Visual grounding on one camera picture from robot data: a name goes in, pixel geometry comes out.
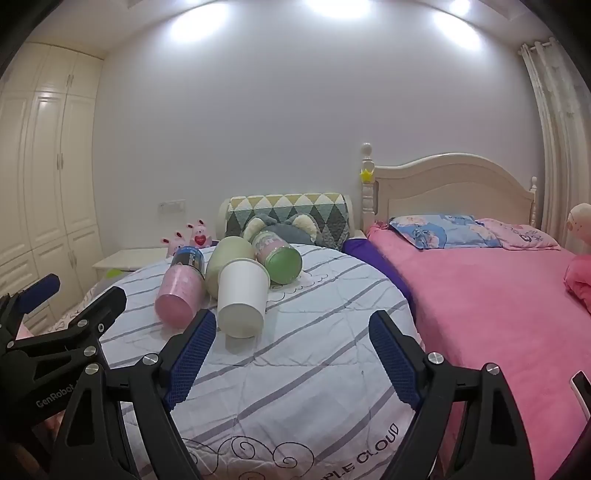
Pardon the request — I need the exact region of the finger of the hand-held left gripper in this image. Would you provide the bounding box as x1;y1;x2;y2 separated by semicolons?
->
9;285;128;357
0;273;62;343

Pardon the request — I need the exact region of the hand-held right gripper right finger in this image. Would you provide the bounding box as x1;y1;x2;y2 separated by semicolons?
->
368;309;532;480

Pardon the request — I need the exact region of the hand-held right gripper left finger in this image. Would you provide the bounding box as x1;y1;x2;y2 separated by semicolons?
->
51;309;218;480

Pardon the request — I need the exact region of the white cup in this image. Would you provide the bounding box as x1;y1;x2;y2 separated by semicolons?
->
217;259;270;339

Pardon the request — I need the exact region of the pink cup with dark label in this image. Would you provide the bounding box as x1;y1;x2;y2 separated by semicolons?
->
155;246;206;328

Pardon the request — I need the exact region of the pale green cup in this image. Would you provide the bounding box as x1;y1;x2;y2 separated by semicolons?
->
205;236;257;300

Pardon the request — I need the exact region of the white nightstand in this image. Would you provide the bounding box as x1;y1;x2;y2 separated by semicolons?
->
92;247;171;281

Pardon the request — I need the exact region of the pink bunny plush toy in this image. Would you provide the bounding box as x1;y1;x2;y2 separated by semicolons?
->
187;219;213;249
161;231;187;257

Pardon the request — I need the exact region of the purple bed sheet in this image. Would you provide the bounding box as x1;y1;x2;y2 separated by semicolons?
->
341;235;419;324

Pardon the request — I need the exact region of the cream wardrobe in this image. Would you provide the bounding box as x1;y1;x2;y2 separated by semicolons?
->
0;41;105;319

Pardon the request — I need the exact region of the pink blanket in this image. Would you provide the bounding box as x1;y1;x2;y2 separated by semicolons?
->
366;220;591;480

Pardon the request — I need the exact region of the blue printed pillow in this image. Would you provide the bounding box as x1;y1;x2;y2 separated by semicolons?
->
389;213;503;250

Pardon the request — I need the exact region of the grey plush toy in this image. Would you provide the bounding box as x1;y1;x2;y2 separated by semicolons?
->
241;213;324;246

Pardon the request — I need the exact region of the pink printed pillow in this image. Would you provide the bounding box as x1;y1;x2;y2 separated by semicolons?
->
475;218;561;251

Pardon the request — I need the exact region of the diamond patterned headboard cushion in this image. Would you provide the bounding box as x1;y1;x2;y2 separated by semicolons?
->
219;192;354;250

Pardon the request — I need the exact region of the cream wooden bed headboard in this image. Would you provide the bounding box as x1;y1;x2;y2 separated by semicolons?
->
360;143;539;230

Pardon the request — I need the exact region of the white phone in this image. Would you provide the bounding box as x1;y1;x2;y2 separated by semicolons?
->
571;369;591;409

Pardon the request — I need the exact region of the pink doll plush toy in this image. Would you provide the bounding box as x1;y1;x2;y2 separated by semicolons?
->
562;202;591;315

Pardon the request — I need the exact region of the white curtain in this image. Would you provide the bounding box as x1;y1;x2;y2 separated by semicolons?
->
519;39;591;247

